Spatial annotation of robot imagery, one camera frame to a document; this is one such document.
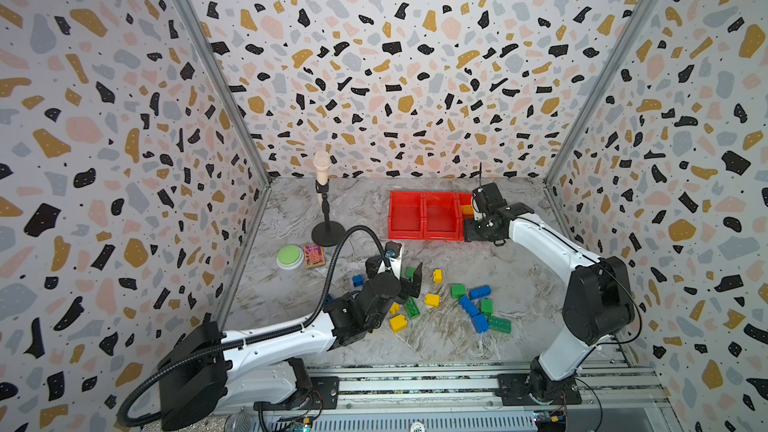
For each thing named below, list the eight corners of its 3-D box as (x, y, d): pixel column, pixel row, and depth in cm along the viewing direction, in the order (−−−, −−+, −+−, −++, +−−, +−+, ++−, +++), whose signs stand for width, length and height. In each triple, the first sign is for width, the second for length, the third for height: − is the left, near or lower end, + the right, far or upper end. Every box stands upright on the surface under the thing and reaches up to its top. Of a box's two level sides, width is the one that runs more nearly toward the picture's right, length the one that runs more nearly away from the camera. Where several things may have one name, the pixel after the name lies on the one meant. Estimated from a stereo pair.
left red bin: (387, 242, 105) (387, 229, 99) (389, 204, 117) (389, 190, 111) (424, 243, 106) (425, 230, 99) (422, 204, 117) (423, 190, 111)
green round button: (277, 269, 98) (274, 264, 95) (282, 250, 102) (280, 245, 100) (301, 269, 98) (298, 264, 95) (305, 250, 102) (303, 245, 100)
